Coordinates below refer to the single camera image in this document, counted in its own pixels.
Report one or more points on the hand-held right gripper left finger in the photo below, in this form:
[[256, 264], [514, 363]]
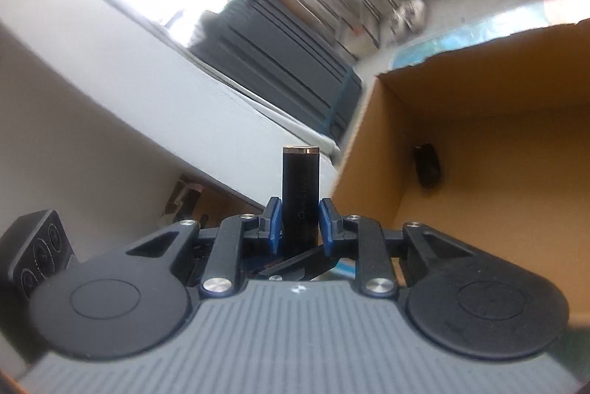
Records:
[[274, 225]]

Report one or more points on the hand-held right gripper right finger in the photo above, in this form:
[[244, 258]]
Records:
[[327, 225]]

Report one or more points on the black tube with gold cap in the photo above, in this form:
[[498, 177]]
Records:
[[299, 191]]

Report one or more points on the brown cardboard box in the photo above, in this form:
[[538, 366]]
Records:
[[488, 200]]

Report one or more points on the cardboard scrap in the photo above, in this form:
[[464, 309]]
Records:
[[182, 198]]

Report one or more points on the small black object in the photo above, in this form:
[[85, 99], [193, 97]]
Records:
[[426, 165]]

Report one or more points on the white crumpled cloth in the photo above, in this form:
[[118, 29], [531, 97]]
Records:
[[409, 15]]

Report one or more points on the glossy blue sheet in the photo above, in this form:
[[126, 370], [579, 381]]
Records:
[[461, 36]]

